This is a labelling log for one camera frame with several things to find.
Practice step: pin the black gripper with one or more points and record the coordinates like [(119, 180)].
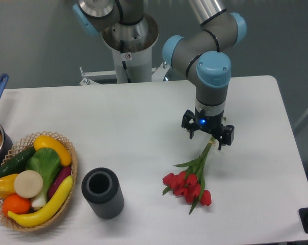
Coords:
[(210, 124)]

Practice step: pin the red tulip bouquet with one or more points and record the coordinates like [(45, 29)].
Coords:
[(190, 183)]

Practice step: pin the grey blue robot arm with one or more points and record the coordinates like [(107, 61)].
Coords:
[(200, 59)]

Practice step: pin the dark grey ribbed vase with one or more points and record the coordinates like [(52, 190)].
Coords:
[(102, 191)]

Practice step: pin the purple eggplant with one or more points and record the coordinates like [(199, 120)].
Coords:
[(63, 173)]

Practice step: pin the green bok choy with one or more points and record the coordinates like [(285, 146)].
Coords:
[(46, 162)]

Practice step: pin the yellow squash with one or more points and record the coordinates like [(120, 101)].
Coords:
[(45, 141)]

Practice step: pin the woven wicker basket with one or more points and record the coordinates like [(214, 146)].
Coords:
[(24, 144)]

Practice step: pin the beige round disc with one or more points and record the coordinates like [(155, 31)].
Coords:
[(28, 184)]

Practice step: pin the green cucumber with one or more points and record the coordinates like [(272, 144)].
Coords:
[(17, 163)]

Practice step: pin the yellow banana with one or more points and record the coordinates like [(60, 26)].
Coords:
[(49, 210)]

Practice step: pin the orange fruit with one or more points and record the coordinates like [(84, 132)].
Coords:
[(16, 204)]

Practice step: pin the yellow bell pepper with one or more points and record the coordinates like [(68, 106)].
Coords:
[(7, 186)]

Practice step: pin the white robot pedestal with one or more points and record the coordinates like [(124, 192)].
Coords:
[(131, 48)]

